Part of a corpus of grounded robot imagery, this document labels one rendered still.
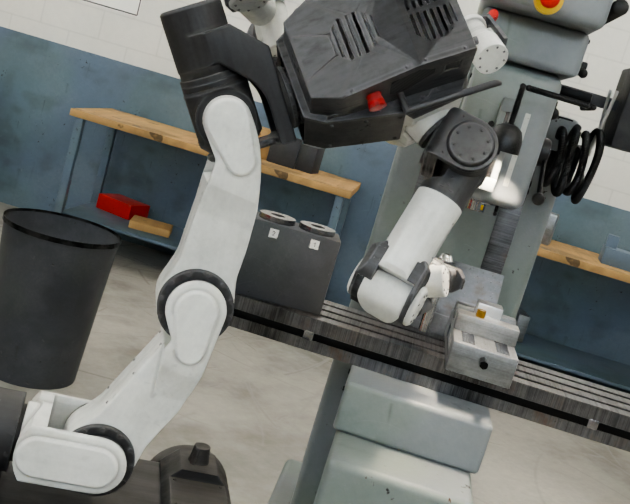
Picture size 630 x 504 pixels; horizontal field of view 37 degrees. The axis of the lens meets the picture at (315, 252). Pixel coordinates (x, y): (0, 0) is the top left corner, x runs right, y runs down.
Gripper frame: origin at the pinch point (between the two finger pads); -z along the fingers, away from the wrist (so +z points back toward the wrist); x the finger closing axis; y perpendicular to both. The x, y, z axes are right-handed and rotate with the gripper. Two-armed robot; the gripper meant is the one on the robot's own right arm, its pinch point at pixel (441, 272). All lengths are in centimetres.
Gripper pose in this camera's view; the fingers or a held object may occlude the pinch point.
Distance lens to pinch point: 219.8
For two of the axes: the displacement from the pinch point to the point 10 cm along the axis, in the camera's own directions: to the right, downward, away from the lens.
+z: -3.5, 0.6, -9.3
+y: -2.8, 9.5, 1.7
